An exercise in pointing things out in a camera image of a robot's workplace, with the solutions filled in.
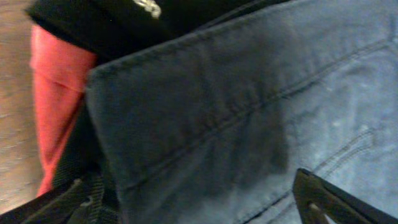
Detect red pink garment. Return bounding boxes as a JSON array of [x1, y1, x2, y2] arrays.
[[30, 25, 97, 195]]

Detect dark blue denim shorts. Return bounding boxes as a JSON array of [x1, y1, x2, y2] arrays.
[[86, 0, 397, 223]]

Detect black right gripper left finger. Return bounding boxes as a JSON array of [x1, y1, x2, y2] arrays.
[[1, 177, 104, 224]]

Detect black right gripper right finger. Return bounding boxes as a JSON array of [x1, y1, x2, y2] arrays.
[[292, 169, 397, 224]]

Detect black garment with white logo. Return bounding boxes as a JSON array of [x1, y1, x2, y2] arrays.
[[24, 0, 290, 194]]

